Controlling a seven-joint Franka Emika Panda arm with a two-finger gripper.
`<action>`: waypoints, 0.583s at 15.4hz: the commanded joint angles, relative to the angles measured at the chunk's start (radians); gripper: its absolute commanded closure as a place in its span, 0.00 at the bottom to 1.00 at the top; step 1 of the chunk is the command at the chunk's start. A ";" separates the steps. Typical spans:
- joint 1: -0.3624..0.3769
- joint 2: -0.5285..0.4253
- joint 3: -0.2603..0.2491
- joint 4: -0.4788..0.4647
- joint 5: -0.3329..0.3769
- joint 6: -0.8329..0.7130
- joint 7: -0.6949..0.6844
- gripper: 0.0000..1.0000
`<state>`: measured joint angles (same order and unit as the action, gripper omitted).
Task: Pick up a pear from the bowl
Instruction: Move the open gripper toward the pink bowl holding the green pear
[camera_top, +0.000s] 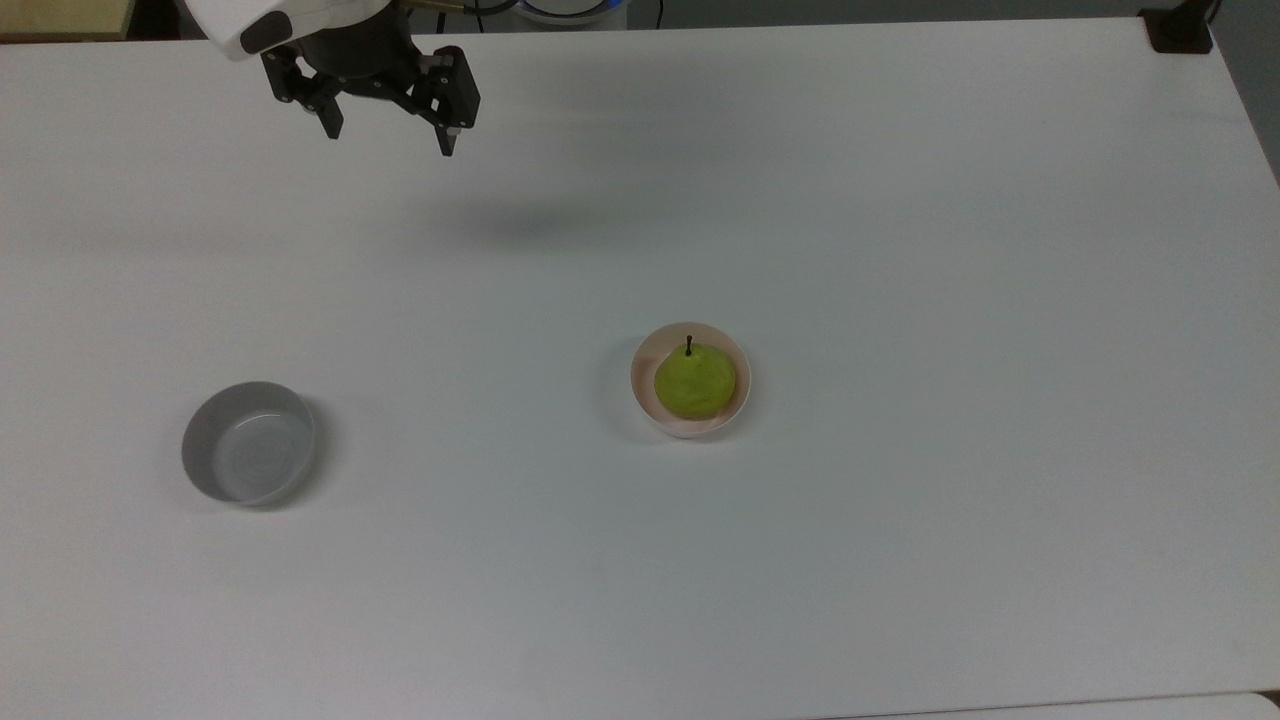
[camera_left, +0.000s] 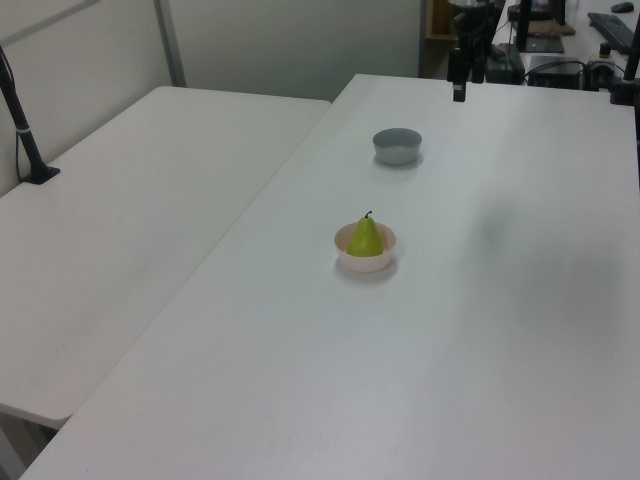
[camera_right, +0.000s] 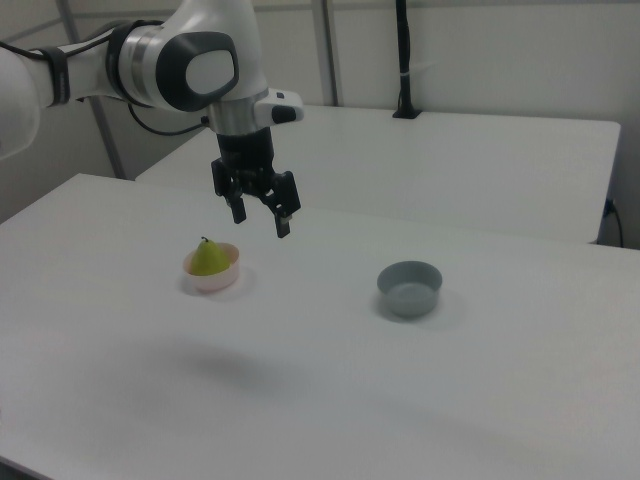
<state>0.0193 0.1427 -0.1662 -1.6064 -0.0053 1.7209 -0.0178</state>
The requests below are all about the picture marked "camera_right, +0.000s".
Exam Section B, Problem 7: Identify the pink plastic bowl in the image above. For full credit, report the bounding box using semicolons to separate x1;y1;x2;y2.
182;242;242;294

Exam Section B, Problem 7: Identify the grey plastic bowl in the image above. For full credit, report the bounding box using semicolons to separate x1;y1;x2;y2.
376;260;445;318

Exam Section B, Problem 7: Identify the black pole with clamp base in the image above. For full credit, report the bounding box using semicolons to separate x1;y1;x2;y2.
391;0;424;120

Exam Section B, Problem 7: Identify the black wall cable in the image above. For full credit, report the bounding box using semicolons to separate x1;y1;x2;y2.
603;198;626;248

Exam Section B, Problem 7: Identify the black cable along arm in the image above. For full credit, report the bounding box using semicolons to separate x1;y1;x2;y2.
0;19;213;137

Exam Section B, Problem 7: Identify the green pear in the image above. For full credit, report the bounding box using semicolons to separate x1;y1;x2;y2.
192;235;232;277

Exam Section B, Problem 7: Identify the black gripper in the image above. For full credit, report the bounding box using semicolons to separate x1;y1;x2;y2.
210;127;303;240

